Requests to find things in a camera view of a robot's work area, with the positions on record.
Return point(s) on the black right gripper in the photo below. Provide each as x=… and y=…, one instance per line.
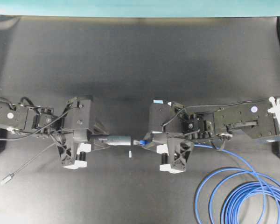
x=164, y=123

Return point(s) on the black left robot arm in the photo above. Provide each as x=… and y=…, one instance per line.
x=26, y=119

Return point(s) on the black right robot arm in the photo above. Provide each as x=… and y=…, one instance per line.
x=202, y=124

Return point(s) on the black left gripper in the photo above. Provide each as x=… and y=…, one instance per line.
x=80, y=121

